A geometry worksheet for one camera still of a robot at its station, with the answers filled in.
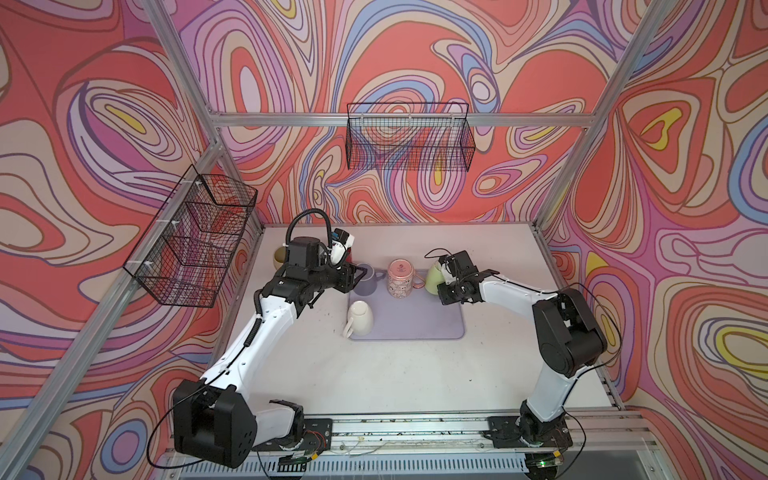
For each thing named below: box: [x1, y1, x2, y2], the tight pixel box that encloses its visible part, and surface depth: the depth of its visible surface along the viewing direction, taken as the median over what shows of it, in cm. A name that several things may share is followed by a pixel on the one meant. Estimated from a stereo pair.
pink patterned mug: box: [386, 258, 425, 299], surface depth 95 cm
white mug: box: [342, 300, 373, 339], surface depth 87 cm
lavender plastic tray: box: [349, 270, 466, 341], surface depth 95 cm
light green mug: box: [425, 262, 445, 295], surface depth 95 cm
